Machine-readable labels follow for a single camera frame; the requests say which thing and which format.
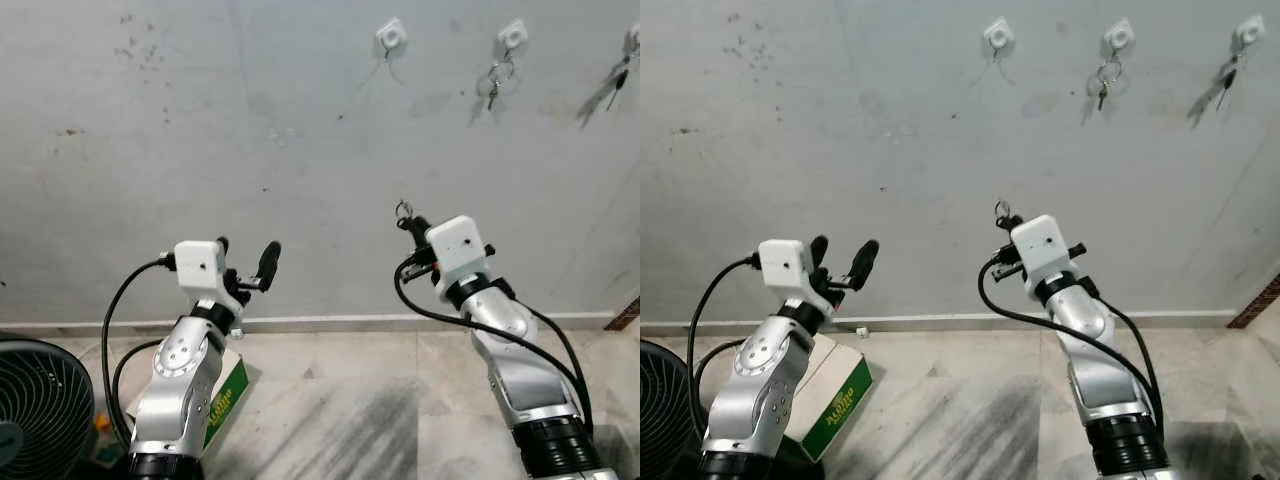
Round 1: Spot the green and white cardboard box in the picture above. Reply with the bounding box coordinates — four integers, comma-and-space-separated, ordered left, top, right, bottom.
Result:
785, 333, 873, 463
125, 345, 249, 451

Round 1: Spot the black floor fan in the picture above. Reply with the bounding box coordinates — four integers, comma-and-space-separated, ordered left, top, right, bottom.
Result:
640, 340, 694, 480
0, 335, 98, 480

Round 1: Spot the long dark key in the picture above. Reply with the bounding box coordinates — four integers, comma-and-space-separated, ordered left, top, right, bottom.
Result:
1213, 52, 1245, 111
606, 55, 633, 113

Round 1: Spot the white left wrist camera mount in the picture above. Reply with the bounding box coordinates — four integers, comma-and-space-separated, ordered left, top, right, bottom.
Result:
172, 240, 242, 307
757, 238, 832, 307

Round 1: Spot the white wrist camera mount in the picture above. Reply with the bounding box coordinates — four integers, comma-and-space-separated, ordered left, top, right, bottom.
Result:
172, 240, 242, 307
757, 238, 832, 307
1010, 214, 1076, 284
425, 215, 493, 287

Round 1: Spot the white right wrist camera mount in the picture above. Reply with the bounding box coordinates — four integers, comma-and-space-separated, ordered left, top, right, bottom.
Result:
1010, 214, 1076, 284
425, 215, 493, 287

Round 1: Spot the silver key ring with key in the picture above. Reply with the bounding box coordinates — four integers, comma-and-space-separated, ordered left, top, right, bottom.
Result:
485, 52, 517, 111
1093, 52, 1125, 111

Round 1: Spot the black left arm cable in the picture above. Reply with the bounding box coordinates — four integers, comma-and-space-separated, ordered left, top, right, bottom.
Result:
687, 255, 764, 441
100, 255, 179, 451

